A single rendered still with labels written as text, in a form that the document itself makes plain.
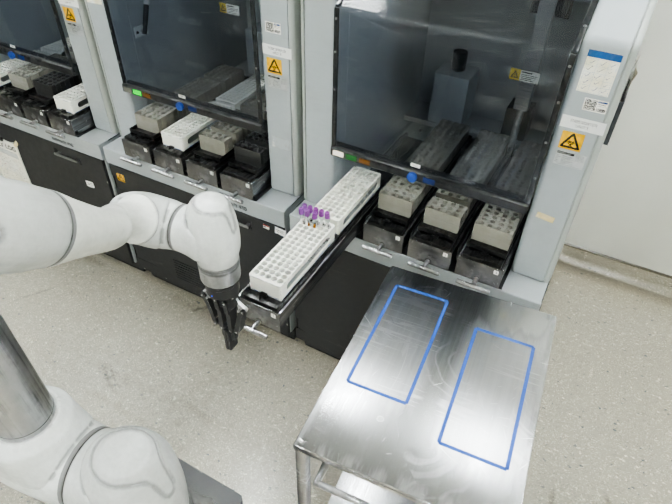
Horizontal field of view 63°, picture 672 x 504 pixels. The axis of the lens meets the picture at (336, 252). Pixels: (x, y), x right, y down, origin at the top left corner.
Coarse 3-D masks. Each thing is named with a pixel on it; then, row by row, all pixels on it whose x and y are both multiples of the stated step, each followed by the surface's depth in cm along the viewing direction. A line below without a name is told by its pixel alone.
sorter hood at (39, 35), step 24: (0, 0) 205; (24, 0) 198; (48, 0) 192; (0, 24) 213; (24, 24) 206; (48, 24) 199; (0, 48) 220; (24, 48) 214; (48, 48) 207; (72, 72) 207
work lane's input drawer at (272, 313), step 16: (368, 208) 176; (352, 224) 169; (336, 240) 162; (320, 256) 156; (336, 256) 163; (320, 272) 156; (304, 288) 149; (256, 304) 143; (272, 304) 141; (288, 304) 143; (256, 320) 145; (272, 320) 143
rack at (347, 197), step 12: (360, 168) 182; (348, 180) 177; (360, 180) 177; (372, 180) 177; (336, 192) 171; (348, 192) 173; (360, 192) 173; (372, 192) 178; (324, 204) 166; (336, 204) 168; (348, 204) 168; (360, 204) 176; (324, 216) 162; (336, 216) 163; (348, 216) 172; (336, 228) 162
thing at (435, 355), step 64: (384, 320) 138; (448, 320) 138; (512, 320) 139; (384, 384) 123; (448, 384) 124; (512, 384) 124; (320, 448) 111; (384, 448) 111; (448, 448) 112; (512, 448) 112
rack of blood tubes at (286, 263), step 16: (304, 224) 159; (288, 240) 154; (304, 240) 153; (320, 240) 154; (272, 256) 150; (288, 256) 150; (304, 256) 149; (256, 272) 145; (272, 272) 145; (288, 272) 144; (304, 272) 150; (256, 288) 145; (272, 288) 141; (288, 288) 144
